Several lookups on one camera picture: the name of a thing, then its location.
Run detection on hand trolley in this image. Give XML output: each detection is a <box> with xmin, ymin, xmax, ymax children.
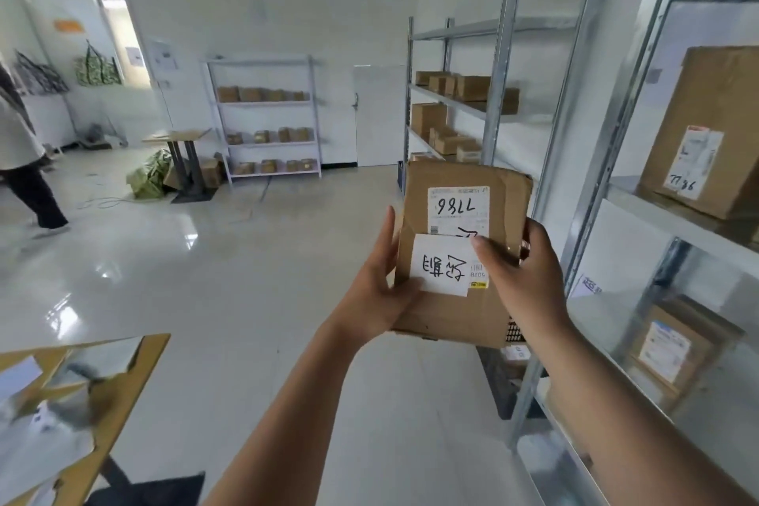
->
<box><xmin>76</xmin><ymin>124</ymin><xmax>129</xmax><ymax>152</ymax></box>

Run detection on small white paper sheet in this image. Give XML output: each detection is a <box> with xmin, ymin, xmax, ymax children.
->
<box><xmin>0</xmin><ymin>355</ymin><xmax>45</xmax><ymax>401</ymax></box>

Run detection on white handwritten paper slip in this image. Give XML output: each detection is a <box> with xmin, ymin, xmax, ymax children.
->
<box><xmin>410</xmin><ymin>233</ymin><xmax>476</xmax><ymax>297</ymax></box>

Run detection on light wooden work table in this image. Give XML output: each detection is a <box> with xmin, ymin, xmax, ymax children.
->
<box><xmin>0</xmin><ymin>333</ymin><xmax>205</xmax><ymax>506</ymax></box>

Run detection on large labelled cardboard box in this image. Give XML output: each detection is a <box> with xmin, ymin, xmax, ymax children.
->
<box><xmin>637</xmin><ymin>45</ymin><xmax>759</xmax><ymax>222</ymax></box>

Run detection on medium labelled cardboard box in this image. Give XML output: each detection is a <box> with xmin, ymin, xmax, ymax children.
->
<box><xmin>627</xmin><ymin>297</ymin><xmax>743</xmax><ymax>413</ymax></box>

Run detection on person's right hand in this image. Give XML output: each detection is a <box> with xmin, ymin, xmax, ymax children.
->
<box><xmin>471</xmin><ymin>218</ymin><xmax>574</xmax><ymax>347</ymax></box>

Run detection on grey plastic mailer bag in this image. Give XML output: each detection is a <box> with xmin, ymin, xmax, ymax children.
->
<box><xmin>0</xmin><ymin>336</ymin><xmax>144</xmax><ymax>442</ymax></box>

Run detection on person's right forearm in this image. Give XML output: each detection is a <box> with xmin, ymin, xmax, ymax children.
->
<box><xmin>521</xmin><ymin>313</ymin><xmax>759</xmax><ymax>506</ymax></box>

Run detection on small cardboard box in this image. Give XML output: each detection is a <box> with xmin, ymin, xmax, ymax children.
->
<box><xmin>198</xmin><ymin>158</ymin><xmax>224</xmax><ymax>190</ymax></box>

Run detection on group of brown cardboard boxes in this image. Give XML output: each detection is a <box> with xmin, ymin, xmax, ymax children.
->
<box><xmin>409</xmin><ymin>69</ymin><xmax>521</xmax><ymax>164</ymax></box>

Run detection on green patterned sack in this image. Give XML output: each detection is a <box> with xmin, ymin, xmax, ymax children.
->
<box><xmin>126</xmin><ymin>149</ymin><xmax>174</xmax><ymax>202</ymax></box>

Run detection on white plastic mailer bag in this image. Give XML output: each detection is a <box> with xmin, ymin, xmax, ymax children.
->
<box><xmin>0</xmin><ymin>402</ymin><xmax>97</xmax><ymax>504</ymax></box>

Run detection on grey metal shelf rack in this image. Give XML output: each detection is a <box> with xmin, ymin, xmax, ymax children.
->
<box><xmin>402</xmin><ymin>0</ymin><xmax>595</xmax><ymax>210</ymax></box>

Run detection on person's left forearm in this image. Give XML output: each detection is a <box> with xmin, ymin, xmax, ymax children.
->
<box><xmin>200</xmin><ymin>310</ymin><xmax>370</xmax><ymax>506</ymax></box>

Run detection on white door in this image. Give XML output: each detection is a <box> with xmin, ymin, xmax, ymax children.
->
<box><xmin>353</xmin><ymin>65</ymin><xmax>408</xmax><ymax>169</ymax></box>

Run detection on brown cardboard parcel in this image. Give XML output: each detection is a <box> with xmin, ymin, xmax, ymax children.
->
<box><xmin>390</xmin><ymin>159</ymin><xmax>534</xmax><ymax>350</ymax></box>

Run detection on white wall notice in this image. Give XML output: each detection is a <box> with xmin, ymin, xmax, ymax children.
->
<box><xmin>151</xmin><ymin>40</ymin><xmax>179</xmax><ymax>74</ymax></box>

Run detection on tall galvanized metal shelf rack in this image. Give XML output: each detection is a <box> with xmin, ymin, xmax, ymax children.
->
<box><xmin>509</xmin><ymin>0</ymin><xmax>759</xmax><ymax>506</ymax></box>

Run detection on white shelf rack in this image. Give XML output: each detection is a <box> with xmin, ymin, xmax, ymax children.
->
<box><xmin>200</xmin><ymin>54</ymin><xmax>325</xmax><ymax>186</ymax></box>

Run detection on rows of small brown parcels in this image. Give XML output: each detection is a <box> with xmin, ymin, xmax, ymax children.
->
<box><xmin>216</xmin><ymin>86</ymin><xmax>317</xmax><ymax>176</ymax></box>

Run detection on green patterned hanging bag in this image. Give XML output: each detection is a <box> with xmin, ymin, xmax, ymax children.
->
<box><xmin>74</xmin><ymin>41</ymin><xmax>123</xmax><ymax>88</ymax></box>

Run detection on dark patterned hanging bag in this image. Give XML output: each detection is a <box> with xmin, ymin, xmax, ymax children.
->
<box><xmin>13</xmin><ymin>51</ymin><xmax>70</xmax><ymax>96</ymax></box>

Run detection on black plastic crate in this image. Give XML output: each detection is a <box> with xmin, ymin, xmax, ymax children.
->
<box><xmin>474</xmin><ymin>315</ymin><xmax>553</xmax><ymax>422</ymax></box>

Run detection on person's left hand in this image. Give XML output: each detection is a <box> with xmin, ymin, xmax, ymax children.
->
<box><xmin>328</xmin><ymin>206</ymin><xmax>428</xmax><ymax>347</ymax></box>

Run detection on small wooden table black legs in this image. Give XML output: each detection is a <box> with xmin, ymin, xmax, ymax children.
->
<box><xmin>142</xmin><ymin>128</ymin><xmax>212</xmax><ymax>204</ymax></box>

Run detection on white sign blue print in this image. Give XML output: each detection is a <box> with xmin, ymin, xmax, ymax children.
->
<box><xmin>568</xmin><ymin>273</ymin><xmax>604</xmax><ymax>300</ymax></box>

